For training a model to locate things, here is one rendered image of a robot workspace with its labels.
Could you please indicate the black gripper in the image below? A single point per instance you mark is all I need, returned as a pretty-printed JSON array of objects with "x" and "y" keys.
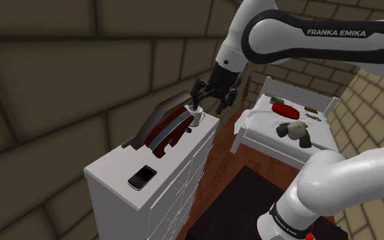
[{"x": 223, "y": 81}]

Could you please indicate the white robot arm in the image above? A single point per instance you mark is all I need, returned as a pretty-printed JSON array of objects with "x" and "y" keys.
[{"x": 328, "y": 186}]

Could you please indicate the white mug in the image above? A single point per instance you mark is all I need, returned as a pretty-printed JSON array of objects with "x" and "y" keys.
[{"x": 196, "y": 118}]

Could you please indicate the red-brown bag with grey stripe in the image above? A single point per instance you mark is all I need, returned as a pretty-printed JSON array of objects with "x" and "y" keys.
[{"x": 175, "y": 129}]

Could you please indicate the white bed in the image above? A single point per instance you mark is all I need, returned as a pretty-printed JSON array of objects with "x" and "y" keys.
[{"x": 264, "y": 133}]

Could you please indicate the white chest of drawers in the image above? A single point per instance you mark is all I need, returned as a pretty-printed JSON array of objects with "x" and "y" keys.
[{"x": 165, "y": 166}]

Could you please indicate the black mobile phone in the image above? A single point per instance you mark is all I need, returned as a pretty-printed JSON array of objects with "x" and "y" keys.
[{"x": 142, "y": 178}]

